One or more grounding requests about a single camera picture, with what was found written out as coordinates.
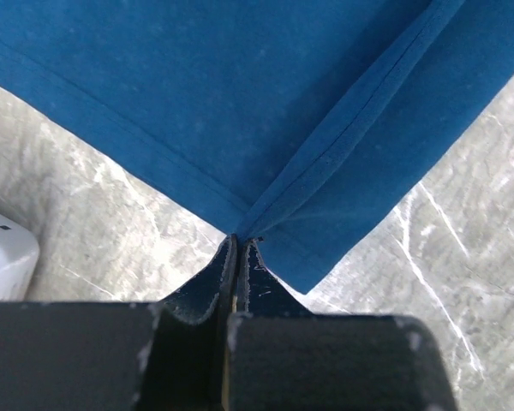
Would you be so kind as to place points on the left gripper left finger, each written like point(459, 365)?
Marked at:
point(153, 355)

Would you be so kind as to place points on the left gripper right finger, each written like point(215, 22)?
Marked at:
point(281, 356)

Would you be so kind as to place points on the blue t shirt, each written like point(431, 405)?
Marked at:
point(301, 122)

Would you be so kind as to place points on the white laundry basket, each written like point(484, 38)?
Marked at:
point(19, 254)

